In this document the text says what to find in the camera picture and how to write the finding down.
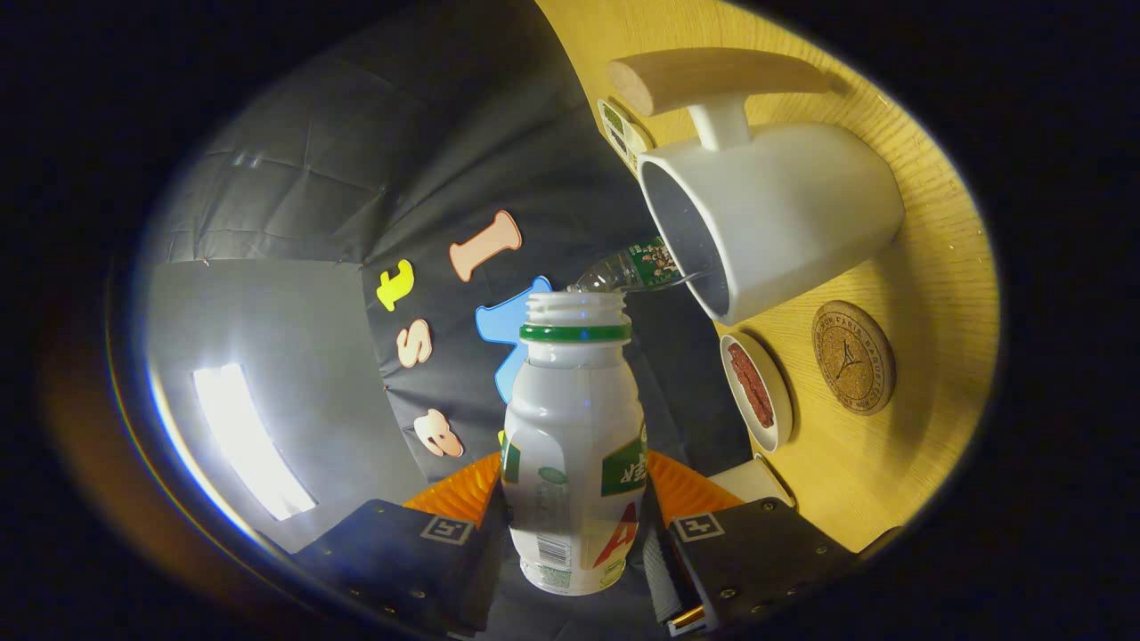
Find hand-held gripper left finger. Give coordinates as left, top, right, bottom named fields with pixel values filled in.
left=289, top=450, right=510, bottom=637

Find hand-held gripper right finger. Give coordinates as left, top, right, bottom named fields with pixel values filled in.
left=641, top=450, right=860, bottom=637

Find round cork coaster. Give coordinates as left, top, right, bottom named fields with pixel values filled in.
left=811, top=300, right=896, bottom=417

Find white juice bottle green label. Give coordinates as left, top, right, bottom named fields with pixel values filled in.
left=501, top=290, right=648, bottom=596

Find white cup with wooden handle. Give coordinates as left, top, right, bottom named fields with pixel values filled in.
left=607, top=47, right=906, bottom=327

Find clear plastic water bottle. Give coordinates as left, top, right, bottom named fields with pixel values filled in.
left=568, top=236, right=682, bottom=295

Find cream toaster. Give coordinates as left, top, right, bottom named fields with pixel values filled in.
left=708, top=454, right=796, bottom=510

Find round white plate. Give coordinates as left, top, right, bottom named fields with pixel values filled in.
left=720, top=332, right=794, bottom=453

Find red meat slices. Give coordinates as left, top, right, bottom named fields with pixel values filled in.
left=728, top=343, right=776, bottom=430

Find ceiling light panel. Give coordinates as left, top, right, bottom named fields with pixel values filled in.
left=191, top=362, right=318, bottom=523

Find wooden table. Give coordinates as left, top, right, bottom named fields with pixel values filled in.
left=534, top=0, right=1000, bottom=553

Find black backdrop cloth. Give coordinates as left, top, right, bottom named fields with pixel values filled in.
left=147, top=0, right=758, bottom=641

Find white divided dish with beans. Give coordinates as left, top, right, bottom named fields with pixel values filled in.
left=597, top=97, right=657, bottom=174

